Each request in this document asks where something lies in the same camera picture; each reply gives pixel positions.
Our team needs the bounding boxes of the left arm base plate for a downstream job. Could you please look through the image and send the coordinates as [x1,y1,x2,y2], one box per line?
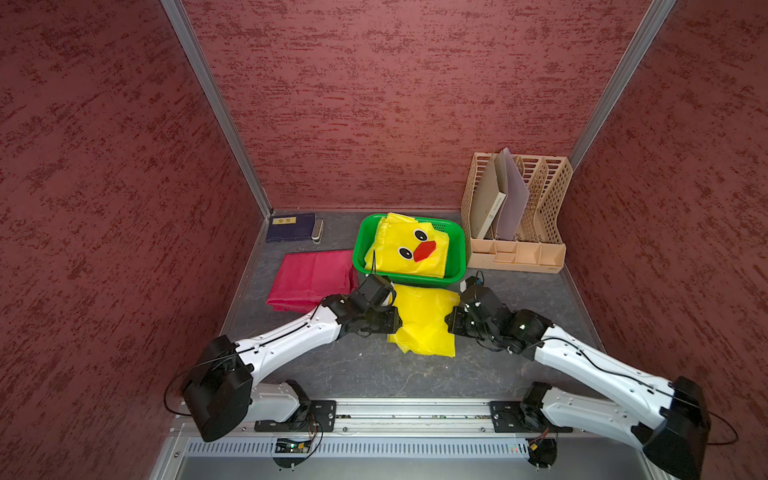
[254,400,337,433]

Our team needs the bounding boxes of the white binder folder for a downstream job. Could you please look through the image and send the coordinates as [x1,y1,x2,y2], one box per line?
[469,153,508,239]

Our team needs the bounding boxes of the aluminium front rail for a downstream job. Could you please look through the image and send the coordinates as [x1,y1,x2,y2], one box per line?
[150,398,668,479]

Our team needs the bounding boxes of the dark blue book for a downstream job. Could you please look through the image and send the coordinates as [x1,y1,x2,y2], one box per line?
[266,213,316,243]

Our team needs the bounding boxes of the magenta folded raincoat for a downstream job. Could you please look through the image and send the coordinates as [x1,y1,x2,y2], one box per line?
[266,250,359,314]

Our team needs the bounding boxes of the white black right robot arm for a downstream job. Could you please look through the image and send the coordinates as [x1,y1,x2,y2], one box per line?
[445,276,717,479]

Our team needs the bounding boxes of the plain yellow raincoat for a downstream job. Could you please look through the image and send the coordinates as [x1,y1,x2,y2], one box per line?
[387,285,459,358]

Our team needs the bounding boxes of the green plastic basket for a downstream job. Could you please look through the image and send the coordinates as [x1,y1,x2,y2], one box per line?
[353,214,467,288]

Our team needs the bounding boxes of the yellow duck raincoat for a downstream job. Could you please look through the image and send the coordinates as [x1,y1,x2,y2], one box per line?
[364,213,450,278]

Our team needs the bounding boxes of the beige desk file organizer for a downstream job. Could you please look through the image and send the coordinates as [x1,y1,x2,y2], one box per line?
[461,153,573,274]

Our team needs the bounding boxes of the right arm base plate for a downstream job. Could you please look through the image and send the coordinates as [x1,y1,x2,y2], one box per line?
[489,401,573,435]

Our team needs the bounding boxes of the lilac plastic folder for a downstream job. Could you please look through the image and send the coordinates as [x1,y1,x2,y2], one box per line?
[496,148,529,240]

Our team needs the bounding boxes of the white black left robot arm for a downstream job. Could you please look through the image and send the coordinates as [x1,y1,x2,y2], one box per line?
[166,274,402,442]

